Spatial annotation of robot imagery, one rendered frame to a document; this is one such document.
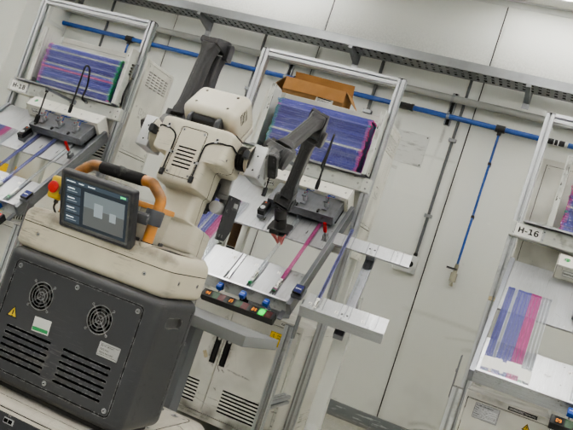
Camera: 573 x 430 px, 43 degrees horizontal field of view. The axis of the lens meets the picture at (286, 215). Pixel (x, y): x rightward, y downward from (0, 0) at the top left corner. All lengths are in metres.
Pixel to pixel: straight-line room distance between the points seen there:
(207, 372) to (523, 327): 1.43
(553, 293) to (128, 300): 1.91
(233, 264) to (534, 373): 1.31
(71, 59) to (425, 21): 2.42
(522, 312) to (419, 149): 2.12
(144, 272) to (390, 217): 3.12
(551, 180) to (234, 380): 1.74
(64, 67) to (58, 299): 2.34
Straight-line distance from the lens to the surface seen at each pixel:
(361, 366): 4.99
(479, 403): 3.25
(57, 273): 2.25
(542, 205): 3.61
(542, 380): 2.99
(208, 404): 3.54
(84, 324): 2.18
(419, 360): 4.93
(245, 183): 3.69
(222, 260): 3.27
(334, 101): 4.02
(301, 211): 3.46
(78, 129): 4.10
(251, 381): 3.46
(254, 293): 3.12
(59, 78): 4.38
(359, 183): 3.55
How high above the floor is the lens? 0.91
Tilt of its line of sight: 3 degrees up
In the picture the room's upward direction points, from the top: 18 degrees clockwise
